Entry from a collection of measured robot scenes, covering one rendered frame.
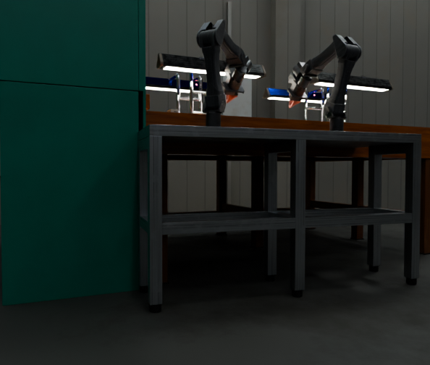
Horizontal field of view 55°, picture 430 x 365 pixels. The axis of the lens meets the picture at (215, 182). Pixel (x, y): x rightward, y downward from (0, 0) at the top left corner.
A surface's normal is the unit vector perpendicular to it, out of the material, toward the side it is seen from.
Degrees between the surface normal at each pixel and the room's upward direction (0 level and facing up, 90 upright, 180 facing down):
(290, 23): 90
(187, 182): 90
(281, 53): 90
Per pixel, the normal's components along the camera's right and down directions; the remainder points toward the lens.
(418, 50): 0.31, 0.03
